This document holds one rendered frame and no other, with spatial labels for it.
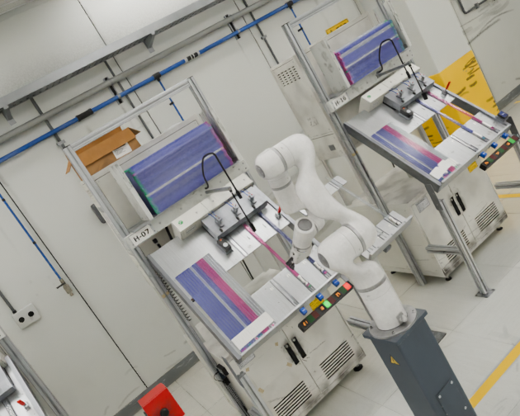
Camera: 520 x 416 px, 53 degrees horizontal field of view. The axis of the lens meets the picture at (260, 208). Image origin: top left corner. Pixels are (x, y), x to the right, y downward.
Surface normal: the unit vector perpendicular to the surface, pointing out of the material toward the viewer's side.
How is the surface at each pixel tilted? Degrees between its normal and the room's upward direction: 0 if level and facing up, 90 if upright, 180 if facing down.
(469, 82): 90
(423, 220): 90
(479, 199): 90
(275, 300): 48
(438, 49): 90
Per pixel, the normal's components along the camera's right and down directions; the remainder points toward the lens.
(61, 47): 0.44, -0.03
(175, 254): -0.01, -0.58
